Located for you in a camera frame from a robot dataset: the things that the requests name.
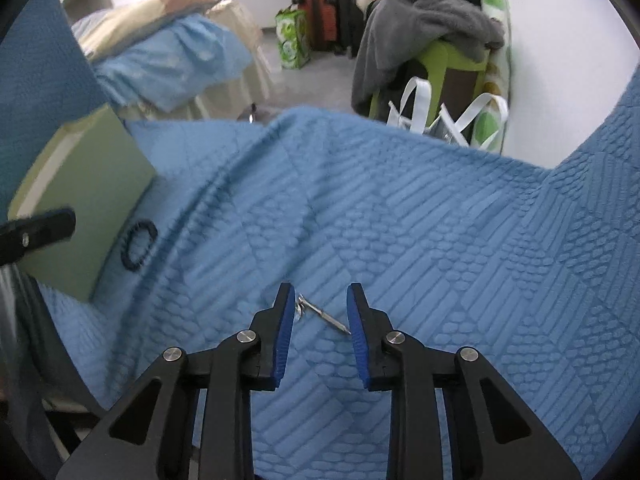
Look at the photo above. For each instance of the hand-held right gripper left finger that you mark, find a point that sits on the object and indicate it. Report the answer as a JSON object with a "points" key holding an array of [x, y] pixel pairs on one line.
{"points": [[282, 340]]}

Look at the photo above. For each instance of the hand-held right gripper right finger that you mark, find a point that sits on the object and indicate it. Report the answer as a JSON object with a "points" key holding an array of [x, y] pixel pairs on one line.
{"points": [[357, 340]]}

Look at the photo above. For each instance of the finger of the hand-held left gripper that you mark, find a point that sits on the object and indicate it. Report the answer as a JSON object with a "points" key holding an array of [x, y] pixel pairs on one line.
{"points": [[40, 230]]}

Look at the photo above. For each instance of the silver metal pin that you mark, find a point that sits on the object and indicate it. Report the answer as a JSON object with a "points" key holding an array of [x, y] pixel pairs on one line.
{"points": [[320, 312]]}

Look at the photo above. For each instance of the light green box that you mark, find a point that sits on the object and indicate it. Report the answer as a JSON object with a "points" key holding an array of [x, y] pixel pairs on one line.
{"points": [[85, 195]]}

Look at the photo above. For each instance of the blue textured blanket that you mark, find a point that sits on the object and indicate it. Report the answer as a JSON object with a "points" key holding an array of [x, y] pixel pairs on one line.
{"points": [[425, 235]]}

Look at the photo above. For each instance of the blue and beige bedding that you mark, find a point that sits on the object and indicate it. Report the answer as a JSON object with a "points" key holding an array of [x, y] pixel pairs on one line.
{"points": [[175, 55]]}

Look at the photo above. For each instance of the beige pillow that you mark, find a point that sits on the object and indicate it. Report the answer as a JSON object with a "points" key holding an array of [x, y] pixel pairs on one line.
{"points": [[145, 7]]}

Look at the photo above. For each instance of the white tote bag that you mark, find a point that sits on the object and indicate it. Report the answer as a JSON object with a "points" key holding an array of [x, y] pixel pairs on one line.
{"points": [[420, 100]]}

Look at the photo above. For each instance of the cream bed skirt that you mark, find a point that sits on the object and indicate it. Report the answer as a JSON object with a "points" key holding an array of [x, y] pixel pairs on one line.
{"points": [[250, 75]]}

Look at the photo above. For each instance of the green plastic stool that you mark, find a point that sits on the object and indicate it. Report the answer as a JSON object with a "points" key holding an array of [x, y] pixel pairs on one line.
{"points": [[435, 57]]}

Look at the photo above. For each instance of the green shopping bag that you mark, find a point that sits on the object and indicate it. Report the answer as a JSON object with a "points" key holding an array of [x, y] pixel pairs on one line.
{"points": [[292, 37]]}

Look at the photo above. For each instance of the grey fleece garment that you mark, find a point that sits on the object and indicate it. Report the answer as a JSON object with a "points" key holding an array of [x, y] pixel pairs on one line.
{"points": [[400, 35]]}

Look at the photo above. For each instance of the orange suitcase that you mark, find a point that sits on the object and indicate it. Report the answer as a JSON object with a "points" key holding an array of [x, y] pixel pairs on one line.
{"points": [[320, 20]]}

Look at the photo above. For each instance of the black suitcase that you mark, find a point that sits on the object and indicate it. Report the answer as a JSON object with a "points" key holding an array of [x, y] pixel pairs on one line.
{"points": [[347, 10]]}

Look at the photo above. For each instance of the green dotted white board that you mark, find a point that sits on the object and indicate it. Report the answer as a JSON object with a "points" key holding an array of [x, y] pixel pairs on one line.
{"points": [[495, 0]]}

